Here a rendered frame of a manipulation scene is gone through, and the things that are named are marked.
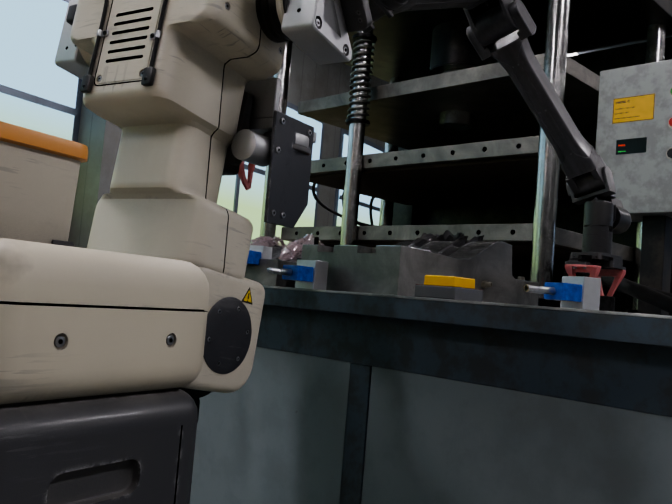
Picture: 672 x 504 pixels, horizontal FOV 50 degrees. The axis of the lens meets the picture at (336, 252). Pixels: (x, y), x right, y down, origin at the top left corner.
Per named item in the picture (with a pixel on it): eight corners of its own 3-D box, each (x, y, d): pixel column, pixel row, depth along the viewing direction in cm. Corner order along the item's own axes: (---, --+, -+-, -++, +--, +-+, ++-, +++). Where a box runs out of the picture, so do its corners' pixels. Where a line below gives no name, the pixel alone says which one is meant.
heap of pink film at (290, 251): (293, 261, 157) (296, 226, 158) (227, 257, 166) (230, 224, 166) (345, 270, 180) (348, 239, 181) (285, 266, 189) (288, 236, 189)
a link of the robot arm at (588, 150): (462, 34, 135) (513, 6, 128) (470, 21, 138) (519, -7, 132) (570, 207, 149) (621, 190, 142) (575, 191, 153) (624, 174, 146)
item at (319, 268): (275, 285, 127) (278, 255, 127) (257, 284, 130) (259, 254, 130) (326, 290, 136) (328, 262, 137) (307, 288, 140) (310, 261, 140)
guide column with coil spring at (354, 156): (335, 398, 240) (366, 20, 248) (323, 396, 244) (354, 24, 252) (346, 398, 244) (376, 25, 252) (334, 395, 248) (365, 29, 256)
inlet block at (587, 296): (535, 306, 109) (538, 271, 109) (514, 304, 114) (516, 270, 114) (599, 312, 115) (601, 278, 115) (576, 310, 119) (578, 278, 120)
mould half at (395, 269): (397, 295, 127) (403, 220, 128) (298, 288, 146) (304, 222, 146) (537, 309, 163) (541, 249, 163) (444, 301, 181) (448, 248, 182)
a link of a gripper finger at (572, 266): (610, 304, 142) (613, 257, 142) (595, 303, 137) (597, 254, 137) (578, 302, 146) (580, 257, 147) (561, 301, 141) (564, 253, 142)
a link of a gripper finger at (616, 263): (625, 306, 147) (627, 260, 147) (610, 304, 142) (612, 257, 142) (593, 304, 151) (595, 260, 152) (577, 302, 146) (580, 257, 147)
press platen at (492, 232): (540, 241, 198) (542, 223, 198) (280, 239, 275) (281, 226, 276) (646, 265, 250) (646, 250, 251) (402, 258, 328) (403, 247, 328)
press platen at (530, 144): (546, 151, 200) (547, 134, 200) (285, 175, 277) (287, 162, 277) (650, 194, 252) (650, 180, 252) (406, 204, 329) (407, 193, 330)
